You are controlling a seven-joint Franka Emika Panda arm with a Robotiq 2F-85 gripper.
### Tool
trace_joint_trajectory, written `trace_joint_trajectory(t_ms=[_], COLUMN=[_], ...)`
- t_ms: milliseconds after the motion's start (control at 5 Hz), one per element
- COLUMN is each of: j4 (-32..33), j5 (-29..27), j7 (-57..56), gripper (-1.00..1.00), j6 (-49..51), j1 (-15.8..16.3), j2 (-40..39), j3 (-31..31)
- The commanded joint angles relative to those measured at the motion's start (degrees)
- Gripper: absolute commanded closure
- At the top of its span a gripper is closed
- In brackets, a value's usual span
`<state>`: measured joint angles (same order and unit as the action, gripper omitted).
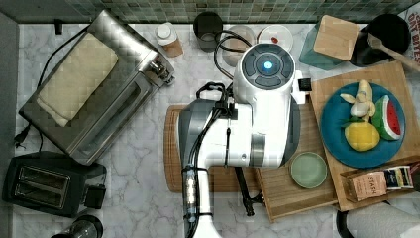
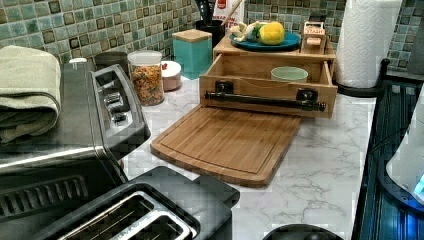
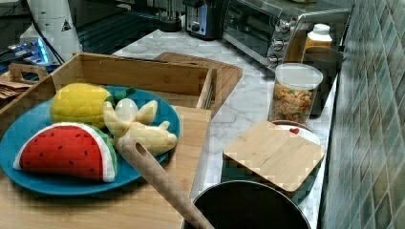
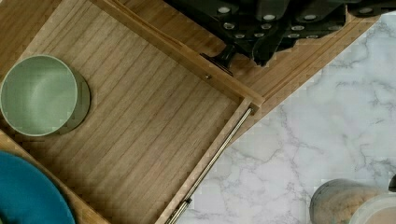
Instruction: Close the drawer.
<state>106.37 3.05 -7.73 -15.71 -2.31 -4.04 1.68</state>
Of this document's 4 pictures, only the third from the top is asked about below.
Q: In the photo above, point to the wooden spoon handle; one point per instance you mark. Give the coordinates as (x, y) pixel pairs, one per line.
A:
(142, 160)

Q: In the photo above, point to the small wooden box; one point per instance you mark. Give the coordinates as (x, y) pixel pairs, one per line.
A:
(13, 82)

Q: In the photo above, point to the orange juice bottle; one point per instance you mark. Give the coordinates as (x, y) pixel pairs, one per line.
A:
(318, 37)

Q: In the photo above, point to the plush peeled banana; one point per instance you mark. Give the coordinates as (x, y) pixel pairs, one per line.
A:
(127, 119)

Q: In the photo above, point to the white and pink bowl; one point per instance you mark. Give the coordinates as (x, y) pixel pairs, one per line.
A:
(298, 129)

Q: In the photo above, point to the dark grey cup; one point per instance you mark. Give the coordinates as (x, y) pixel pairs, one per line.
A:
(328, 62)

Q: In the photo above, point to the clear cereal jar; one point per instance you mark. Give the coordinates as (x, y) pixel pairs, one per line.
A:
(294, 91)

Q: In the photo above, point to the black round stand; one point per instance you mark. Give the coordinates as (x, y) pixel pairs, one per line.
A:
(169, 15)

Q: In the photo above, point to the black utensil pot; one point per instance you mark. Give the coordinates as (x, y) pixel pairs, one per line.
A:
(249, 205)

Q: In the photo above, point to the plush watermelon slice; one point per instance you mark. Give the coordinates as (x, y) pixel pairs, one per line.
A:
(69, 149)

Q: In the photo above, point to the teal canister with bamboo lid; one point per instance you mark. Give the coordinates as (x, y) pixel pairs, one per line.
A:
(276, 157)

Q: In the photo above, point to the silver toaster oven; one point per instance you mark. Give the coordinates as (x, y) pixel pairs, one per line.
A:
(275, 31)

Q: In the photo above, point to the wooden drawer cabinet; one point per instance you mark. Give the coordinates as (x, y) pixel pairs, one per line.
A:
(134, 206)

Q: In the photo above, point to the black toaster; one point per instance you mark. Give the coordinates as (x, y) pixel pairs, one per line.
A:
(204, 19)

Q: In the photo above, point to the wooden drawer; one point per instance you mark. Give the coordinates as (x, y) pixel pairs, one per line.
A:
(150, 75)

